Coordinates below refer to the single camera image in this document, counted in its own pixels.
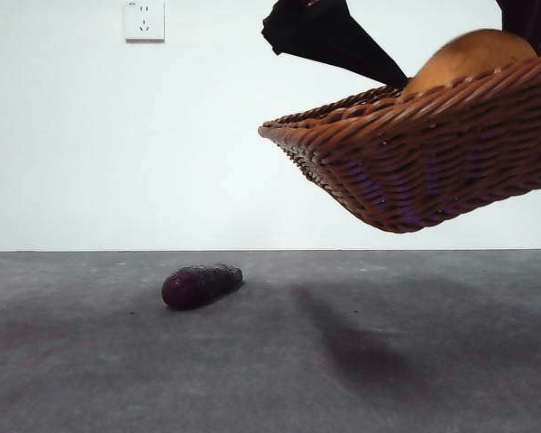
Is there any white wall socket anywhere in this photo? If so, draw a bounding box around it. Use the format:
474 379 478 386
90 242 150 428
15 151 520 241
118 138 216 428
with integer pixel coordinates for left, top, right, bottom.
124 0 167 44

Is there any purple eggplant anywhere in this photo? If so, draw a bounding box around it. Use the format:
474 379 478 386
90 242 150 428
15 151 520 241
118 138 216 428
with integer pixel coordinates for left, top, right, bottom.
160 263 244 311

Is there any brown wicker basket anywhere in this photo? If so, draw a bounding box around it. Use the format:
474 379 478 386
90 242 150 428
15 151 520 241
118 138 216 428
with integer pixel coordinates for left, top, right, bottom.
257 47 541 235

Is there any brown potato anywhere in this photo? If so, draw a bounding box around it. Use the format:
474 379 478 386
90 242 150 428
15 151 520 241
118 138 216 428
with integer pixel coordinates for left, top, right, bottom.
399 28 539 101

